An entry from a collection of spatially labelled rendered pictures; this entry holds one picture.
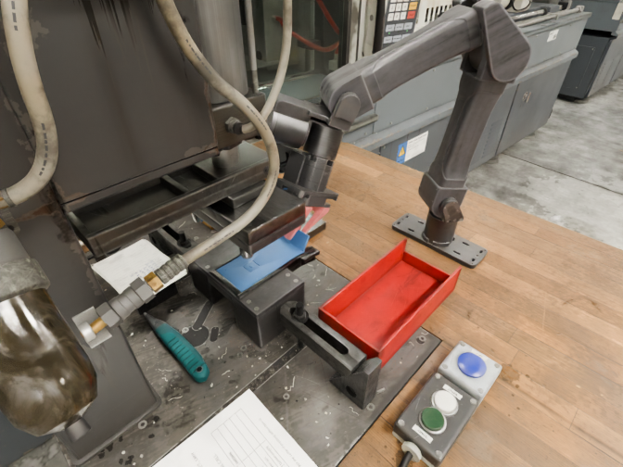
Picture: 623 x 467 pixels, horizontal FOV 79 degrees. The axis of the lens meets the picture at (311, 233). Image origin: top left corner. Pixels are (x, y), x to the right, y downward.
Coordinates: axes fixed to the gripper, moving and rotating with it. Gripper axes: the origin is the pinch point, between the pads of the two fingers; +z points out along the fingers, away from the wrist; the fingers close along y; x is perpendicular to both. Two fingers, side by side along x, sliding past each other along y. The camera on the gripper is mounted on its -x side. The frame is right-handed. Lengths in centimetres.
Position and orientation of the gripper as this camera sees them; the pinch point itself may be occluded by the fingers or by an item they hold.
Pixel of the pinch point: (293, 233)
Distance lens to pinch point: 68.0
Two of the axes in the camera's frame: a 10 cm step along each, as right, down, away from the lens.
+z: -3.0, 9.1, 2.8
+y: -6.4, 0.2, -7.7
